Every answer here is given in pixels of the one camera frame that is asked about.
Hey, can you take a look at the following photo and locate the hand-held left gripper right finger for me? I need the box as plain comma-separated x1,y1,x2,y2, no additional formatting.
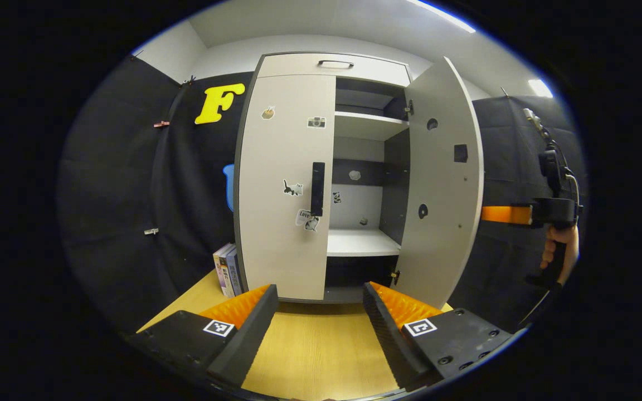
363,281,517,392

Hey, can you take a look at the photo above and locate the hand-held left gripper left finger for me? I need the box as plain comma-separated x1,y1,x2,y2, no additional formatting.
126,284,279,389

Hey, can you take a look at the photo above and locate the grey cabinet door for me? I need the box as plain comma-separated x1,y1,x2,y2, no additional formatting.
396,56,485,310
236,74,337,301

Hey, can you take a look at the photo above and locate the grey double-door shoe cabinet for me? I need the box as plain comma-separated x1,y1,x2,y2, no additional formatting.
234,52,414,305

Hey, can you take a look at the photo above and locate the white cabinet shelf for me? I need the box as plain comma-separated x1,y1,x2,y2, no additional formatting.
327,228,401,257
335,111,409,141

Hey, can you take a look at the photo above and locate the grey cabinet drawer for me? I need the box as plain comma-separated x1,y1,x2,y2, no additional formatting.
257,53,412,87

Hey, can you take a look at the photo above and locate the grey book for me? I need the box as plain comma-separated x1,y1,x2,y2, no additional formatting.
226,248,244,296

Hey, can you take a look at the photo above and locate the white book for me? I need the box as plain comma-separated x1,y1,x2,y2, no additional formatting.
213,243,228,299

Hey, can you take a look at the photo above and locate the black backdrop cloth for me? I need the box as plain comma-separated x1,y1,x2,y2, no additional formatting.
56,56,586,335

